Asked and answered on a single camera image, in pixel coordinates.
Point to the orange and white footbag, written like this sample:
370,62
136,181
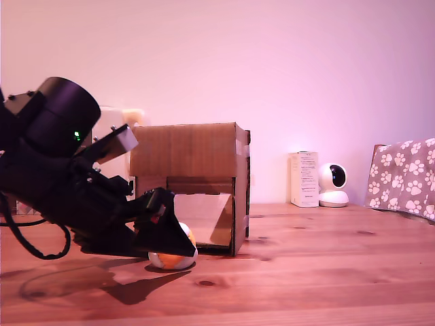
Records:
173,262

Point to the grey gripper camera box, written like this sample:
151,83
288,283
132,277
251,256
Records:
124,141

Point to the white printed carton box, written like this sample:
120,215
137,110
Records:
306,180

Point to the cardboard dice tower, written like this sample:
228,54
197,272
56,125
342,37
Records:
190,149

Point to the small white round camera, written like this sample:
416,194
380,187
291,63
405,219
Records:
331,198

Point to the white electric kettle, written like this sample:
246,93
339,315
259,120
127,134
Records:
113,117

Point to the paw print cloth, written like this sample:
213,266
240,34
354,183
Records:
404,176

